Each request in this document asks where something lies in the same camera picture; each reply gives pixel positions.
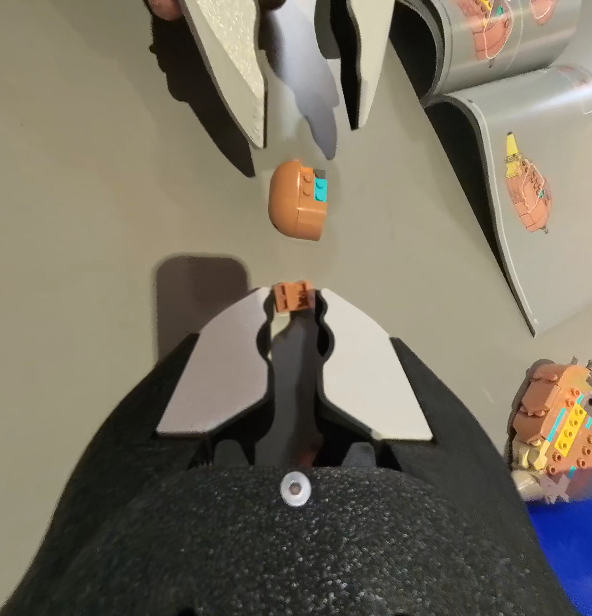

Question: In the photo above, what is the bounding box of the round brown brick assembly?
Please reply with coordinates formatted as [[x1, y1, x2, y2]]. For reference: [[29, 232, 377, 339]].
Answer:
[[268, 160, 330, 242]]

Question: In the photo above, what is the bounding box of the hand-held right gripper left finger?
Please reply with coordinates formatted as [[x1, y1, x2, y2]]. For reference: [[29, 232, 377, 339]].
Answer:
[[156, 287, 272, 460]]

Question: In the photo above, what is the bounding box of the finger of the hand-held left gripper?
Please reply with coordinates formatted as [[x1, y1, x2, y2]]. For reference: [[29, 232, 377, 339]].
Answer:
[[314, 0, 396, 132], [179, 0, 270, 150]]

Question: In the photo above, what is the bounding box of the small brown toy brick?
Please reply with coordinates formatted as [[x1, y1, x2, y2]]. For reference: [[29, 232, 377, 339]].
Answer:
[[273, 280, 317, 314]]

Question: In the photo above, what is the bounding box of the grey instruction booklet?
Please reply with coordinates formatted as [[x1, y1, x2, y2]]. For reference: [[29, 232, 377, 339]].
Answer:
[[390, 0, 592, 338]]

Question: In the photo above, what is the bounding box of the blue plastic bin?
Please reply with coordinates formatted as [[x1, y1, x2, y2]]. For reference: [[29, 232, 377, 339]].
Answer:
[[524, 496, 592, 616]]

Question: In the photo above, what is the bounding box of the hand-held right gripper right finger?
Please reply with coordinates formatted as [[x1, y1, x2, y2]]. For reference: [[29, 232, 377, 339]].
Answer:
[[316, 287, 434, 464]]

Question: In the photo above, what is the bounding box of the brown toy brick ship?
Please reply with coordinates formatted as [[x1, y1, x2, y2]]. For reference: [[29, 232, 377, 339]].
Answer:
[[505, 357, 592, 504]]

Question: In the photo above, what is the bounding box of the person's left hand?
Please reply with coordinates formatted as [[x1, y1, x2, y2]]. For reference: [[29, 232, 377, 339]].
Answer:
[[146, 0, 185, 21]]

